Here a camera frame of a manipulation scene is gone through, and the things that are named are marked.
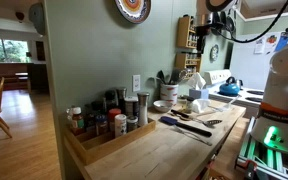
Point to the white tissue sheet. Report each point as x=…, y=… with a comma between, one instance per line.
x=196, y=81

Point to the colourful decorative wall plate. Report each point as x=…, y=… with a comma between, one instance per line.
x=133, y=8

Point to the dark condiment bottle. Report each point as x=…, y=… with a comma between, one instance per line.
x=110, y=99
x=98, y=107

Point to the crumpled white tissue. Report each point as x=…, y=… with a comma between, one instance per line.
x=200, y=105

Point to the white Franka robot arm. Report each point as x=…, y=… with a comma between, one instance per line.
x=284, y=86

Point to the white spice shaker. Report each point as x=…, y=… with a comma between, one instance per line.
x=120, y=126

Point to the white fridge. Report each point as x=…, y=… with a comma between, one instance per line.
x=250, y=70

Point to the orange black clamp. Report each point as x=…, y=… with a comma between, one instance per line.
x=250, y=170

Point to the white cap brown bottle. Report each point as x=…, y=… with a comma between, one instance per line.
x=77, y=121

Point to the round tin white lid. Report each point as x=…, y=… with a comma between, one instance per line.
x=131, y=106

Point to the black hanging pan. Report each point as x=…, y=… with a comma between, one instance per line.
x=230, y=22

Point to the wooden spatula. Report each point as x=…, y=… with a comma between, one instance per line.
x=205, y=113

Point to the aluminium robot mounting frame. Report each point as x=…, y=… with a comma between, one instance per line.
x=260, y=156

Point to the metal ladle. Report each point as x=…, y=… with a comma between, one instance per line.
x=181, y=75

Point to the blue kettle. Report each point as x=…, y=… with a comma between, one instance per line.
x=229, y=88

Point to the wooden three-shelf spice rack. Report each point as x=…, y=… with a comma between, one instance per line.
x=183, y=63

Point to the white ceramic bowl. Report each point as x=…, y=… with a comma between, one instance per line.
x=163, y=105

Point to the white paper note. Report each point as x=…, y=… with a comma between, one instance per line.
x=259, y=45

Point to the tall black grinder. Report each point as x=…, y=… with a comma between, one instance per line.
x=121, y=98

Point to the window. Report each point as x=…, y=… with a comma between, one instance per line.
x=4, y=50

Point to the steel pepper mill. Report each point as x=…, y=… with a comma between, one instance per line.
x=143, y=110

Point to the metal fork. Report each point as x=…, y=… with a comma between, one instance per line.
x=194, y=136

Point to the red cap spice bottle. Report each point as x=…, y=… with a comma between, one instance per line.
x=114, y=115

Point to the blue tissue box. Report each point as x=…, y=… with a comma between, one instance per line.
x=199, y=93

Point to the white red utensil crock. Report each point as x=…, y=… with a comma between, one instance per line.
x=169, y=94

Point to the white stove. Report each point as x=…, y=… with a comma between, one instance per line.
x=217, y=77

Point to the small glass jar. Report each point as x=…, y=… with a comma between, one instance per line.
x=189, y=106

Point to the blue cap spice bottle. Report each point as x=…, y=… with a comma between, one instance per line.
x=101, y=125

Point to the small decorative wall plate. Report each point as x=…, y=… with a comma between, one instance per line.
x=214, y=52

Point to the black jar lid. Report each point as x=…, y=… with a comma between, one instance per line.
x=190, y=98

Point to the paper note orange picture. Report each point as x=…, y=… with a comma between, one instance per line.
x=271, y=43

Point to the blue paper note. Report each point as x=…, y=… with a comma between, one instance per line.
x=282, y=41

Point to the wooden two-shelf spice rack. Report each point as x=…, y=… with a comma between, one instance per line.
x=184, y=32

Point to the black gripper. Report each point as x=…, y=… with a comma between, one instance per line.
x=204, y=31

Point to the small dark spice jar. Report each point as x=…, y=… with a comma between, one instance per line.
x=132, y=124

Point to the wooden condiment tray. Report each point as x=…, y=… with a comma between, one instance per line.
x=100, y=146

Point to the white wall outlet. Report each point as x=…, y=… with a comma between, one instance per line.
x=136, y=83

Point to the grey round wall object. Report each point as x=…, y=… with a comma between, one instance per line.
x=37, y=18

